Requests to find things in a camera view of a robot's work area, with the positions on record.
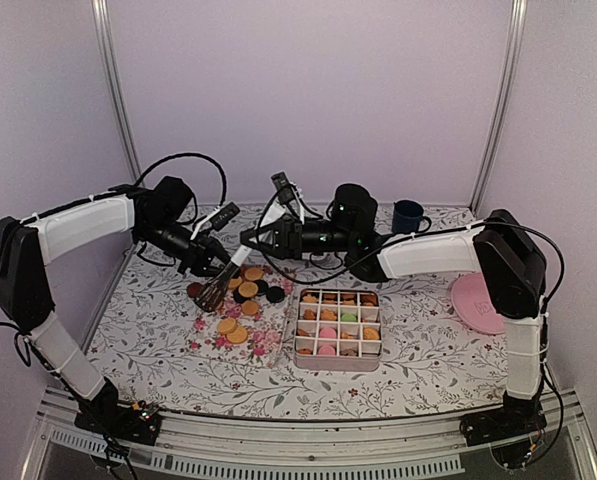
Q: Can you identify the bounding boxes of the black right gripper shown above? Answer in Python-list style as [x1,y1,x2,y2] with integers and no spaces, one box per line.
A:
[239,217,354,262]

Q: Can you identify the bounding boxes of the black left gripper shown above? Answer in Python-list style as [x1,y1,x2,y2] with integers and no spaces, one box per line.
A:
[138,217,242,278]

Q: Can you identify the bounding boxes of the silver white tongs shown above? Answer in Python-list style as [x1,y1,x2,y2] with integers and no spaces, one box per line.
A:
[193,199,287,314]

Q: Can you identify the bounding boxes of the pink sandwich cookie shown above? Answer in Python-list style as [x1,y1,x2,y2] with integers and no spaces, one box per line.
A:
[319,327,337,339]
[318,345,336,356]

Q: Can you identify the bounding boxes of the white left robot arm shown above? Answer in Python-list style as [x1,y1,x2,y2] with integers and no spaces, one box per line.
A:
[0,176,239,434]

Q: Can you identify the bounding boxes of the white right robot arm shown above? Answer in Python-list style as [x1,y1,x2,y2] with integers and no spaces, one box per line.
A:
[240,183,549,436]

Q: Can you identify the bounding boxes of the black sandwich cookie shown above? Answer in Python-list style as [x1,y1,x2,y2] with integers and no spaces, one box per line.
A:
[265,286,286,304]

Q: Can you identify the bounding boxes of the floral rectangular tray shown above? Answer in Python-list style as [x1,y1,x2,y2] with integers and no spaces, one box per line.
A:
[186,266,295,368]

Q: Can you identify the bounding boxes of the pink divided cookie tin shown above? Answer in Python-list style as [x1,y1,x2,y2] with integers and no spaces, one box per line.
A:
[293,288,383,373]

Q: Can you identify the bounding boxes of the dark blue mug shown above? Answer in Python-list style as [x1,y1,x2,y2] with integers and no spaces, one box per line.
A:
[391,200,432,234]

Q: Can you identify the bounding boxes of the pink plate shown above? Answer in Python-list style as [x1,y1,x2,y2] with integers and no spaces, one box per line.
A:
[451,273,504,335]

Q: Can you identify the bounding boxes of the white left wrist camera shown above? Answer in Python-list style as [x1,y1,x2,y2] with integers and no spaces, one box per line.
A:
[190,202,240,240]

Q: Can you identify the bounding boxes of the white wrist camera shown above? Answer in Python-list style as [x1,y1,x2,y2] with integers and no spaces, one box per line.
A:
[190,202,240,240]
[265,172,306,225]

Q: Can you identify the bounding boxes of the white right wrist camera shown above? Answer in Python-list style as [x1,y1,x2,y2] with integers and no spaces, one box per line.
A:
[265,172,306,225]

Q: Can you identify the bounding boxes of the left aluminium frame post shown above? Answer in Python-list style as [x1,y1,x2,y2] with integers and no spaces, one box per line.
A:
[91,0,142,181]

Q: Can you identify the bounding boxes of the aluminium frame post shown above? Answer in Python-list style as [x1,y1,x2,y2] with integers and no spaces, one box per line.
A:
[469,0,528,214]
[91,0,142,181]

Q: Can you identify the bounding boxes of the right aluminium frame post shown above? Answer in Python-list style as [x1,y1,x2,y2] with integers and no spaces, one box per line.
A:
[469,0,528,214]

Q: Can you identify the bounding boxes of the front aluminium rail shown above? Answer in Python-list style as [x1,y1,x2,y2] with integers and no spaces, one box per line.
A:
[22,388,597,479]

